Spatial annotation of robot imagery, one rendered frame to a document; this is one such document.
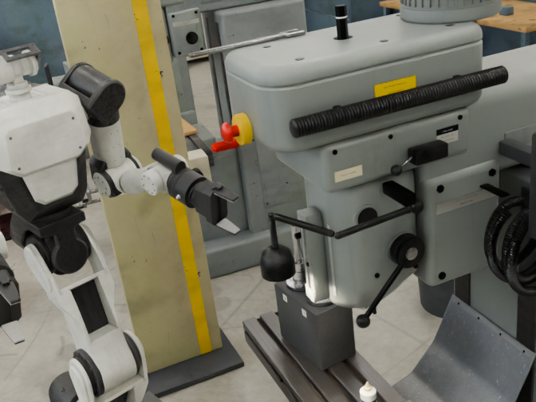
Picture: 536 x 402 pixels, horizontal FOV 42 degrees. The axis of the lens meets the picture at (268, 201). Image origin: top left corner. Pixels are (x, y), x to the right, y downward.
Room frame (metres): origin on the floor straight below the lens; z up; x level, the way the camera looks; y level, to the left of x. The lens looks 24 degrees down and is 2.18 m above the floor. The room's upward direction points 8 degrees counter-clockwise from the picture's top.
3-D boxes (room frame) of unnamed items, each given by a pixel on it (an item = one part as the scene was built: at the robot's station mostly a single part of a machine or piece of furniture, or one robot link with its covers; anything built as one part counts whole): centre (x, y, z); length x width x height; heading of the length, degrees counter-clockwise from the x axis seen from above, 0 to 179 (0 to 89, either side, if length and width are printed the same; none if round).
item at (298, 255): (1.73, -0.07, 1.25); 0.03 x 0.03 x 0.11
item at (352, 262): (1.34, -0.19, 1.47); 0.21 x 0.19 x 0.32; 20
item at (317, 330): (1.69, -0.09, 1.03); 0.22 x 0.12 x 0.20; 28
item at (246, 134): (1.26, 0.03, 1.76); 0.06 x 0.02 x 0.06; 20
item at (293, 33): (1.39, 0.00, 1.89); 0.24 x 0.04 x 0.01; 112
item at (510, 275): (1.25, -0.51, 1.45); 0.18 x 0.16 x 0.21; 110
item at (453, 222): (1.41, -0.37, 1.47); 0.24 x 0.19 x 0.26; 20
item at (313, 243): (1.30, -0.08, 1.45); 0.04 x 0.04 x 0.21; 20
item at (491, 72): (1.22, -0.27, 1.79); 0.45 x 0.04 x 0.04; 110
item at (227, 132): (1.25, 0.05, 1.76); 0.04 x 0.03 x 0.04; 20
